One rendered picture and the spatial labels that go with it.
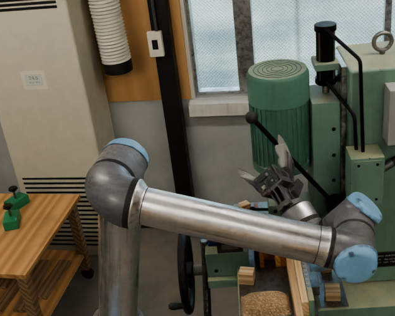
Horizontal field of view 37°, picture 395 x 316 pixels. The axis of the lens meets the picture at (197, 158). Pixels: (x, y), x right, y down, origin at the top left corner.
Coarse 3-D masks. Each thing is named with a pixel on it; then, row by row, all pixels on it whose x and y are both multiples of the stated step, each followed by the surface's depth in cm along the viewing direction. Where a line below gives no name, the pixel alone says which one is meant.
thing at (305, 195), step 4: (304, 192) 190; (308, 192) 190; (300, 196) 188; (304, 196) 188; (308, 196) 188; (268, 200) 188; (272, 200) 188; (304, 200) 186; (308, 200) 186; (268, 204) 186; (272, 204) 186; (276, 204) 186; (268, 208) 187; (272, 208) 186; (276, 208) 186; (268, 212) 189; (272, 212) 186; (276, 212) 186
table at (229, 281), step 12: (252, 204) 218; (264, 204) 217; (252, 252) 193; (252, 264) 188; (264, 264) 187; (216, 276) 189; (228, 276) 189; (264, 276) 182; (276, 276) 182; (240, 288) 179; (252, 288) 178; (264, 288) 177; (276, 288) 177; (288, 288) 176; (240, 300) 174; (240, 312) 170
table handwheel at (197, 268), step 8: (184, 240) 195; (184, 248) 192; (184, 256) 191; (192, 256) 215; (184, 264) 190; (192, 264) 202; (184, 272) 189; (192, 272) 200; (200, 272) 201; (184, 280) 189; (192, 280) 213; (184, 288) 189; (192, 288) 212; (184, 296) 190; (192, 296) 209; (184, 304) 191; (192, 304) 205
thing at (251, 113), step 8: (248, 112) 159; (248, 120) 158; (256, 120) 159; (264, 128) 161; (272, 136) 162; (304, 176) 168; (312, 184) 168; (320, 192) 170; (328, 200) 171; (336, 200) 170; (328, 208) 170
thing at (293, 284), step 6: (288, 258) 182; (288, 264) 180; (288, 270) 177; (294, 270) 177; (288, 276) 179; (294, 276) 175; (294, 282) 173; (294, 288) 170; (294, 294) 168; (294, 300) 166; (300, 300) 166; (294, 306) 165; (300, 306) 164; (294, 312) 167; (300, 312) 162
